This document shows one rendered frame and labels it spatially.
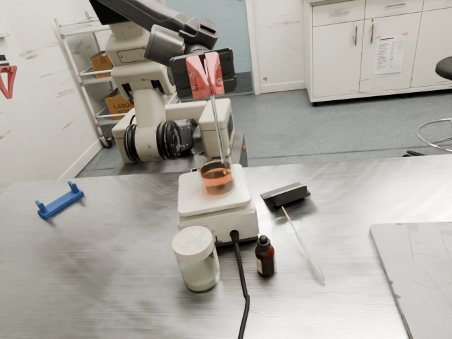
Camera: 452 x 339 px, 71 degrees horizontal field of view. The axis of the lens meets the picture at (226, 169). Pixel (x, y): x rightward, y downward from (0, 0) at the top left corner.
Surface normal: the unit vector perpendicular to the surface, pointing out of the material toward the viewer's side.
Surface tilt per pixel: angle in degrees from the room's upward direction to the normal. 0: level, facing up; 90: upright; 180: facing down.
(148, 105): 64
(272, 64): 90
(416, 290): 0
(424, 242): 0
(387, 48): 90
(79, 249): 0
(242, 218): 90
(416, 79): 90
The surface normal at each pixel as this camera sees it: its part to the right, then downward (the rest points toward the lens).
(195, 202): -0.14, -0.84
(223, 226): 0.11, 0.51
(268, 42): -0.11, 0.54
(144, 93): -0.17, 0.11
